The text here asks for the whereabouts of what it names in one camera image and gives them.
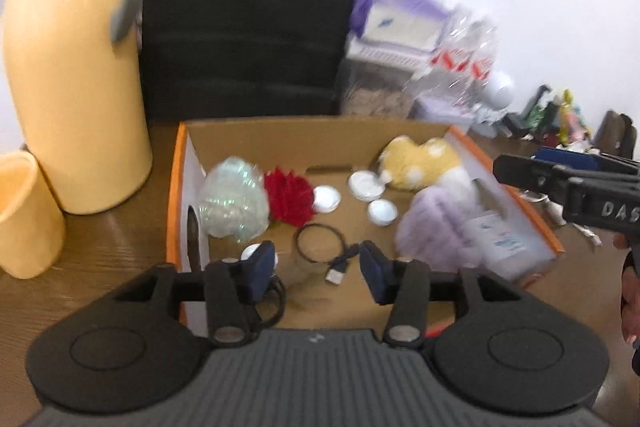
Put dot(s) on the person's right hand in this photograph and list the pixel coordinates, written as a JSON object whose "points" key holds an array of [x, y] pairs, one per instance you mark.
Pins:
{"points": [[631, 307]]}

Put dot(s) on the pack of water bottles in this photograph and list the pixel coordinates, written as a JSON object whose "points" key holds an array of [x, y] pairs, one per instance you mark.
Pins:
{"points": [[460, 62]]}

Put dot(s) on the iridescent white wrapped ball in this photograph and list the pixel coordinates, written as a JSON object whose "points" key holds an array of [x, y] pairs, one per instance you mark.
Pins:
{"points": [[232, 199]]}

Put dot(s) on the row of small figurines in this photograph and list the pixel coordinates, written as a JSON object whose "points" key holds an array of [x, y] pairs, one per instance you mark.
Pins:
{"points": [[550, 117]]}

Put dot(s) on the red fabric flower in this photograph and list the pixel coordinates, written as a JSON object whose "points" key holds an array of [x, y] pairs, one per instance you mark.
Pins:
{"points": [[289, 197]]}

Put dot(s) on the white printed packet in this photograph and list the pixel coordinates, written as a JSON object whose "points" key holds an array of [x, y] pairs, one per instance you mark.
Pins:
{"points": [[500, 244]]}

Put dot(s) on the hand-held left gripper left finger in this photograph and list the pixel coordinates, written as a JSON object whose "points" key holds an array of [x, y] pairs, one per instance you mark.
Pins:
{"points": [[261, 269]]}

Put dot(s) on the yellow plush toy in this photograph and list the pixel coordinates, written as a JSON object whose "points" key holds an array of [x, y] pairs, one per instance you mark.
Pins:
{"points": [[417, 162]]}

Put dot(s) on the yellow thermos jug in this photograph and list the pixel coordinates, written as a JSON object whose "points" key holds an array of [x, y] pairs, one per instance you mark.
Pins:
{"points": [[75, 107]]}

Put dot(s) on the purple plush toy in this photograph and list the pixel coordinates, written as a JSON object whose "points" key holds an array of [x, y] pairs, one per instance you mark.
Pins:
{"points": [[435, 227]]}

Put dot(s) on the brown leather pouch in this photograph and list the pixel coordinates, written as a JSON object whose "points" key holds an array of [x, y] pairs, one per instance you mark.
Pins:
{"points": [[617, 132]]}

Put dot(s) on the round white tea light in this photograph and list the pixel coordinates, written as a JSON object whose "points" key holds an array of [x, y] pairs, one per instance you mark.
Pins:
{"points": [[382, 213], [250, 252], [326, 199], [366, 184]]}

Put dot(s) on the yellow cup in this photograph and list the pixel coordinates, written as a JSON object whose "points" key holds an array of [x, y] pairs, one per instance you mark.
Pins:
{"points": [[25, 217]]}

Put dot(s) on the cardboard box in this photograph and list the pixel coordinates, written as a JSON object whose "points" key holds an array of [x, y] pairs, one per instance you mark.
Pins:
{"points": [[330, 142]]}

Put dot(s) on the clear jar of cereal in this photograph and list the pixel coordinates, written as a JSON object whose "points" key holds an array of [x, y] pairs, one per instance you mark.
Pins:
{"points": [[375, 99]]}

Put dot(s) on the white round lamp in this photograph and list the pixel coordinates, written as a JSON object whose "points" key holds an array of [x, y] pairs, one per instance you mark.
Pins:
{"points": [[497, 92]]}

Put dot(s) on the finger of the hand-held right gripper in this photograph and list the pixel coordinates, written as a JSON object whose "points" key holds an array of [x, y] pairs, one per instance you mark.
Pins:
{"points": [[530, 174], [570, 157]]}

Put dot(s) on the white plastic basket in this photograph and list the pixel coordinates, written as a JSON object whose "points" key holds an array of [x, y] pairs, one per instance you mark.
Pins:
{"points": [[385, 54]]}

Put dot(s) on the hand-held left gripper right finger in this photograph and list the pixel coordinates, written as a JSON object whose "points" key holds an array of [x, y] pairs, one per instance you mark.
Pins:
{"points": [[372, 274]]}

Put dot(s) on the black paper bag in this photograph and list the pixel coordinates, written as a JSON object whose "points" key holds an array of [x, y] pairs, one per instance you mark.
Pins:
{"points": [[250, 7]]}

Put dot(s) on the purple gift box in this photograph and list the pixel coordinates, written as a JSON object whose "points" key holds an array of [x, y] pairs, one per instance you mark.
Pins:
{"points": [[400, 14]]}

